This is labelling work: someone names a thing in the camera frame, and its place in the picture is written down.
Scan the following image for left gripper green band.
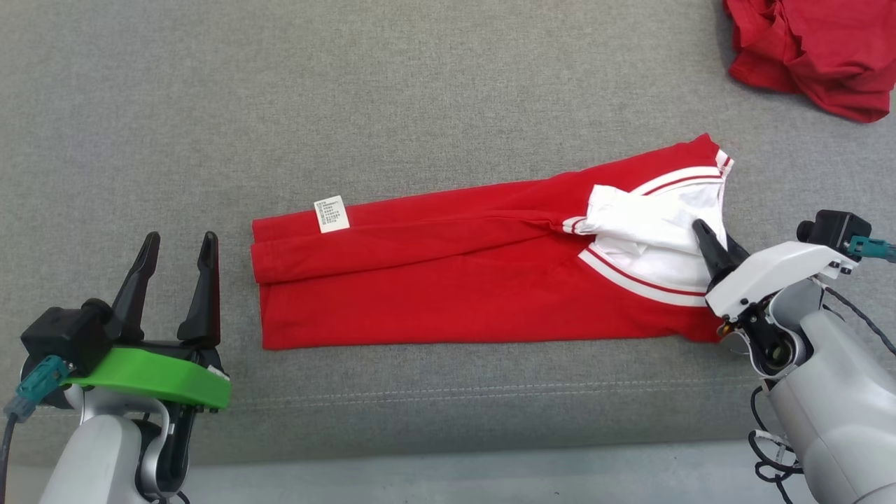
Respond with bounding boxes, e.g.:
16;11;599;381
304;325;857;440
66;231;232;411

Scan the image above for red shirt with white sleeves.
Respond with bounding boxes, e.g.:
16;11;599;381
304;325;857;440
251;133;736;351

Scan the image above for left camera cable teal plug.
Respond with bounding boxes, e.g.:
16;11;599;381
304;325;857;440
0;355;71;504

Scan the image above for right camera cable teal plug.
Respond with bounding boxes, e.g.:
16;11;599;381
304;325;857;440
846;237;896;264

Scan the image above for red shorts with white stripes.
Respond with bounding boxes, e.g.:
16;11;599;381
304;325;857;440
723;0;896;124

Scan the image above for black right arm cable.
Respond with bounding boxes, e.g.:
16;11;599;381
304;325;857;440
748;385;802;504

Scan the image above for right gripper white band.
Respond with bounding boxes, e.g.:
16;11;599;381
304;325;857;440
692;218;861;320

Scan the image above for camera cable teal plug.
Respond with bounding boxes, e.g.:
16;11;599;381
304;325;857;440
846;237;896;264
0;355;71;504

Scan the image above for grey fabric sofa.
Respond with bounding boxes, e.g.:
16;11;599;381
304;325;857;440
0;0;896;466

